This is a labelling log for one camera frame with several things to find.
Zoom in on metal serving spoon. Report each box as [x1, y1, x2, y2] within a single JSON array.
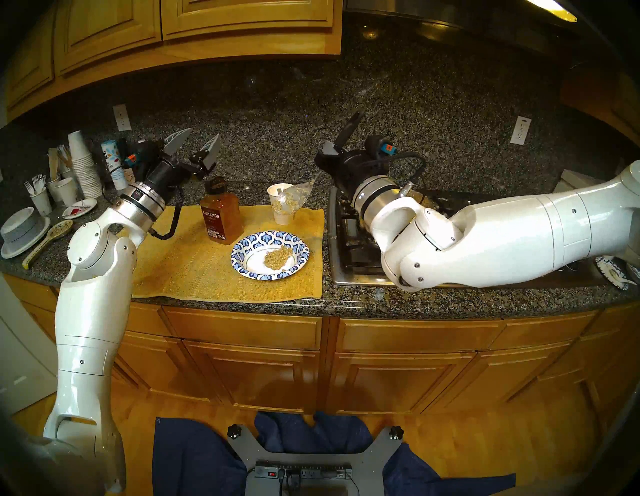
[[277, 172, 323, 216]]

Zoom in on wide wooden wall cabinets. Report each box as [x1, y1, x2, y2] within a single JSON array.
[[0, 0, 343, 126]]

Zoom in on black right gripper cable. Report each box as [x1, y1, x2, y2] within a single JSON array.
[[392, 151, 428, 196]]

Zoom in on grey bowl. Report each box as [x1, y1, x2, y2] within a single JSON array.
[[0, 206, 43, 246]]

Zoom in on amber cinnamon bottle black cap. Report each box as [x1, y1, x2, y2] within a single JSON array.
[[199, 176, 245, 245]]

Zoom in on white appliance front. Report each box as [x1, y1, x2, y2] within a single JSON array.
[[0, 280, 60, 416]]

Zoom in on dark steel range hood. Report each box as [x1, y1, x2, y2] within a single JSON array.
[[345, 0, 616, 61]]

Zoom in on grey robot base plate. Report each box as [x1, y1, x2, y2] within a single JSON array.
[[227, 424, 405, 496]]

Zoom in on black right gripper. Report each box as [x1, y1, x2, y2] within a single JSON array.
[[314, 110, 397, 199]]

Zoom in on range hood lamp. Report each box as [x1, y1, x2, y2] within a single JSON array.
[[525, 0, 578, 23]]

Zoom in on yellow cloth mat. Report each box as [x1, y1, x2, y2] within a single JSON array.
[[131, 204, 326, 304]]

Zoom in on steel gas cooktop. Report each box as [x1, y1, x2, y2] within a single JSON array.
[[327, 185, 608, 289]]

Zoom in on white countertop appliance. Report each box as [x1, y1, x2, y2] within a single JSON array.
[[552, 169, 621, 193]]

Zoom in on stack of white paper cups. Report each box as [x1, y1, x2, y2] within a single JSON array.
[[67, 130, 104, 200]]

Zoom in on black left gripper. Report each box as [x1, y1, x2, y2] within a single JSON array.
[[147, 126, 221, 197]]

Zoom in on wooden spoon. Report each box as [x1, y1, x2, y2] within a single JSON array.
[[22, 219, 74, 271]]

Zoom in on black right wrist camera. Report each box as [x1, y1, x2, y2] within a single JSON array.
[[364, 135, 398, 159]]

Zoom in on blue patterned paper plate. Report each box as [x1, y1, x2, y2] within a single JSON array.
[[595, 255, 637, 291]]

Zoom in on dark blue blanket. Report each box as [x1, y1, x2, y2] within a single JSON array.
[[152, 410, 517, 496]]

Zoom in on blue patterned paper bowl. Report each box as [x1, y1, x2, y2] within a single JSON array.
[[230, 230, 311, 281]]

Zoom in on small cooked oatmeal portion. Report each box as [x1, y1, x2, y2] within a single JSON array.
[[263, 245, 295, 271]]

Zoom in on small white plate red scrap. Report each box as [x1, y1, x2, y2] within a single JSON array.
[[62, 198, 98, 220]]

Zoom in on white paper cup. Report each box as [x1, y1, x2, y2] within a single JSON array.
[[266, 183, 298, 226], [30, 189, 53, 217], [52, 177, 80, 207]]

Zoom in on wooden base cabinets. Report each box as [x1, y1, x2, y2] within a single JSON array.
[[0, 272, 640, 431]]

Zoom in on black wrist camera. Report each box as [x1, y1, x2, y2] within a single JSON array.
[[127, 140, 158, 181], [364, 135, 398, 159]]

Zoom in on blue white carton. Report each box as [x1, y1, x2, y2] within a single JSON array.
[[100, 139, 130, 191]]

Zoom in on bundle of stirrers and utensils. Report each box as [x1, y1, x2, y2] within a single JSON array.
[[47, 145, 76, 181]]

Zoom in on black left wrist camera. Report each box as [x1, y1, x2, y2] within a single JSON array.
[[127, 140, 158, 181]]

